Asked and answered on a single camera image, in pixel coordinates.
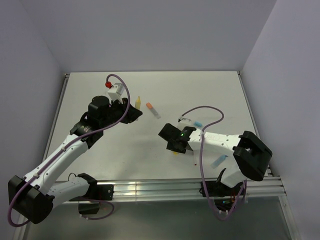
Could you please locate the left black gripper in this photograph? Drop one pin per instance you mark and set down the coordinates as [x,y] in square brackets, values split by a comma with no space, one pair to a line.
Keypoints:
[133,114]

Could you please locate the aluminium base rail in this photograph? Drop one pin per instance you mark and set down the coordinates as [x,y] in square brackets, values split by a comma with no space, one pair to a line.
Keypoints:
[183,189]

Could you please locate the clear blue highlighter pen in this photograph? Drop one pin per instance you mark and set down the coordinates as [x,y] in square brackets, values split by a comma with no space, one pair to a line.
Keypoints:
[218,161]

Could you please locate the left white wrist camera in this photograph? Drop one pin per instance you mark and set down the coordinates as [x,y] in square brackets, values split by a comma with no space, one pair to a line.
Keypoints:
[115,91]

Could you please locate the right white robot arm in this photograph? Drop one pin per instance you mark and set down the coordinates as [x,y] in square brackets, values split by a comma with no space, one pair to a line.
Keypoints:
[248,157]

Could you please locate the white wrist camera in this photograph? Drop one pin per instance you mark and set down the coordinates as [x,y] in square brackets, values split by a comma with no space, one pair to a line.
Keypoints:
[184,122]
[115,91]

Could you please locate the yellow highlighter pen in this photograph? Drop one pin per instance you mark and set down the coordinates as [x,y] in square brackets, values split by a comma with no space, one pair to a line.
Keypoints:
[138,103]

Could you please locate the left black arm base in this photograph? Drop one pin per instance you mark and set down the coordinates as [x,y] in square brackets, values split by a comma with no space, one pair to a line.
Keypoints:
[102,192]

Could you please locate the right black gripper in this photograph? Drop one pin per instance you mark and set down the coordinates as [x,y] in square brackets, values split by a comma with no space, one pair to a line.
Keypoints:
[170,146]

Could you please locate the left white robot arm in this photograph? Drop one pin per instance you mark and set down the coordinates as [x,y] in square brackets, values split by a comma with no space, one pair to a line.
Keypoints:
[35,195]

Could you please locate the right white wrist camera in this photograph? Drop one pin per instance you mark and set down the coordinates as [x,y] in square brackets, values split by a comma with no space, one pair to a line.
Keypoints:
[184,122]

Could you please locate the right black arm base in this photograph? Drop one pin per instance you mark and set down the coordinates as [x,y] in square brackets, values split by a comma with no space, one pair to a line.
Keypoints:
[217,189]

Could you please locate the clear orange highlighter pen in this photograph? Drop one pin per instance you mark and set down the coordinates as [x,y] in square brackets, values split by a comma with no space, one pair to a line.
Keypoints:
[155,113]

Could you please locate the light blue pen cap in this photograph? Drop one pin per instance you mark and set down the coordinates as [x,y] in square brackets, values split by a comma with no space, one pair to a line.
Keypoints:
[197,124]

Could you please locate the orange pen cap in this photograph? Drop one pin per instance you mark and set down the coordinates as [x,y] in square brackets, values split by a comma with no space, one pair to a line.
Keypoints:
[149,106]

